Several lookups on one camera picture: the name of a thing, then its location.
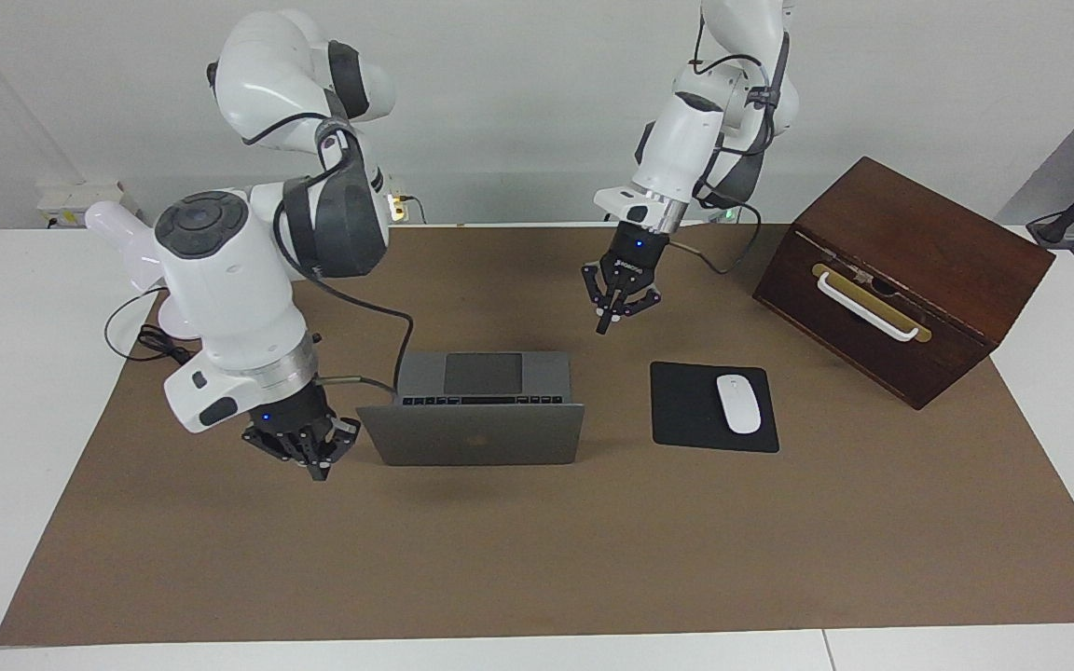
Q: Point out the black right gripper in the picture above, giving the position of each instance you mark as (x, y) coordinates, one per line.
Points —
(299, 415)

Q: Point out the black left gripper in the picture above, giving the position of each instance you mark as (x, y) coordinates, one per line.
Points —
(635, 256)

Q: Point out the silver grey laptop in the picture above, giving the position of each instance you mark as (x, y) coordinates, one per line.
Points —
(481, 433)

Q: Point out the black mouse pad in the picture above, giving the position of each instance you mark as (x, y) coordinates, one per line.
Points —
(686, 410)

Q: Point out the white computer mouse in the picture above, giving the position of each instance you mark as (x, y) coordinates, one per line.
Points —
(738, 405)

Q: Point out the brown paper table mat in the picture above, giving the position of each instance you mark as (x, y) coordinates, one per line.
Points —
(537, 559)

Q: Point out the white desk lamp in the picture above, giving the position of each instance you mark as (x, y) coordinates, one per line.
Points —
(122, 233)

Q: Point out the dark brown wooden box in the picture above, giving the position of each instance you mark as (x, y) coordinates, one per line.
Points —
(929, 233)

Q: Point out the white power strip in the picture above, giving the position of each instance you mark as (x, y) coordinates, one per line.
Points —
(80, 200)

